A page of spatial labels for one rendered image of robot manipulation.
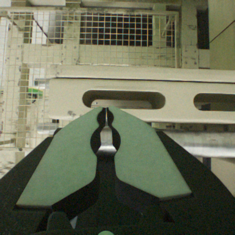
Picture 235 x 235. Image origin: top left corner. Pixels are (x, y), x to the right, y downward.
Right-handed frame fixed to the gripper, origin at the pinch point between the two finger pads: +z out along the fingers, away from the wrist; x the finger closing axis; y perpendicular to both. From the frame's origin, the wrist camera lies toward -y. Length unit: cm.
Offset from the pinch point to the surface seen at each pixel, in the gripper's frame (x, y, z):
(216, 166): 28.1, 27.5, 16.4
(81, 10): -11, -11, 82
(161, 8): 34, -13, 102
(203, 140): 14.8, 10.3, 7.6
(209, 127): 26.3, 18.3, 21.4
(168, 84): 9.0, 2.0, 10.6
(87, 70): -2.5, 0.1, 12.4
